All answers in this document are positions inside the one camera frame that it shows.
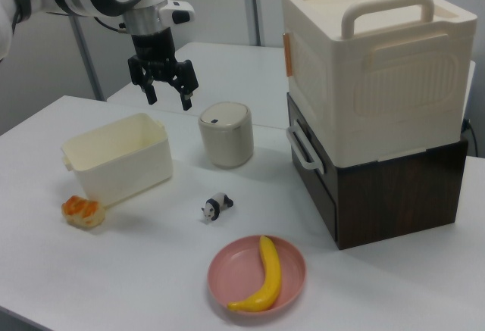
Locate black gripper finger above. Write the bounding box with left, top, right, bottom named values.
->
left=127, top=55, right=158, bottom=106
left=170, top=59, right=199, bottom=112

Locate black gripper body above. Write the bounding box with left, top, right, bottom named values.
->
left=130, top=28, right=180, bottom=79

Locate cream plastic box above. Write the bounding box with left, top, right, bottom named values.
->
left=60, top=112, right=175, bottom=208

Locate orange box latch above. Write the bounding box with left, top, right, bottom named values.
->
left=282, top=32, right=293, bottom=78

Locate large cream appliance box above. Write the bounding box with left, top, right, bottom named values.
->
left=286, top=92, right=470, bottom=251

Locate beige small trash can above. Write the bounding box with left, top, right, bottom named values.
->
left=197, top=100, right=255, bottom=169

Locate panda figurine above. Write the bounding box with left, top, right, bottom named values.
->
left=200, top=192, right=234, bottom=223

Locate orange toy pastry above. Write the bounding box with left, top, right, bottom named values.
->
left=61, top=194, right=106, bottom=230

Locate pink plate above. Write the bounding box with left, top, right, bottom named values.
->
left=207, top=234, right=307, bottom=314

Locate yellow toy banana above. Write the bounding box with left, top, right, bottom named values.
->
left=226, top=235, right=283, bottom=313

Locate grey metal post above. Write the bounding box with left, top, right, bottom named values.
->
left=70, top=14, right=105, bottom=101

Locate white drawer handle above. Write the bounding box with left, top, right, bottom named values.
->
left=286, top=125, right=327, bottom=175

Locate cream storage box with handle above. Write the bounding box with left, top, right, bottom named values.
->
left=280, top=0, right=478, bottom=167

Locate black cable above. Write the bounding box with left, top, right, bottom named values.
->
left=460, top=117, right=479, bottom=156

